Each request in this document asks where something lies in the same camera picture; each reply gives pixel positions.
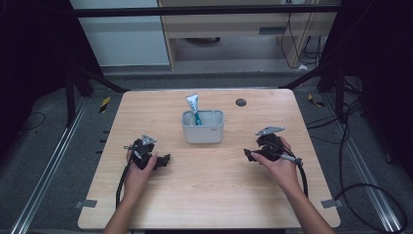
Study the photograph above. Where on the person's left hand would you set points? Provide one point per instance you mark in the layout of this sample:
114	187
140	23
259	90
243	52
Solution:
138	180

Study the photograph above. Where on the light wooden desk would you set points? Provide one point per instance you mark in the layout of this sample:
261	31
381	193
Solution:
227	26

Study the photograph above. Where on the white and teal toothpaste tube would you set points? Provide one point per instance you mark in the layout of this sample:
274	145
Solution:
193	103

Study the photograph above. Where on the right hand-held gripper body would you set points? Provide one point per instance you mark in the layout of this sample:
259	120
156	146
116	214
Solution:
271	144

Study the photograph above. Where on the dark round table grommet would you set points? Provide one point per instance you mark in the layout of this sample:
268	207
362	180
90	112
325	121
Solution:
241	102

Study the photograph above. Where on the aluminium floor rail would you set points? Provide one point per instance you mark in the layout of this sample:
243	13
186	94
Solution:
367	169
48	165

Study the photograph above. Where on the person's right hand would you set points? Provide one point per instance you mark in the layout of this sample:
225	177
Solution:
282	172

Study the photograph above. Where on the black metal stand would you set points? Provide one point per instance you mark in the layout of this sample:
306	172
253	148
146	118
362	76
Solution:
69	97
339	94

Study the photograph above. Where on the black horizontal frame bar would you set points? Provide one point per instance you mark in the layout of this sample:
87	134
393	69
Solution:
201	11

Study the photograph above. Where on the grey-white plastic storage box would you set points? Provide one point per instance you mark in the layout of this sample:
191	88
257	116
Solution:
203	131

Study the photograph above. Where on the yellow and black tape strip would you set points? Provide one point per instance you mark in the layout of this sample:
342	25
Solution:
315	101
104	104

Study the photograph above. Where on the grey tape piece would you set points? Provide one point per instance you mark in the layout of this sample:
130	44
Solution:
86	203
331	203

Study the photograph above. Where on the white cabinet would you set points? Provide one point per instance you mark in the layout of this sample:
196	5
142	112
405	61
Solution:
123	42

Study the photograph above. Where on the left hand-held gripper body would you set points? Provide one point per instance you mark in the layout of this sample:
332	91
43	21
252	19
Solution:
144	150

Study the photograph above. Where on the black curtain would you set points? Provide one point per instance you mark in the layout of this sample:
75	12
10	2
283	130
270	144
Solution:
32	65
383	81

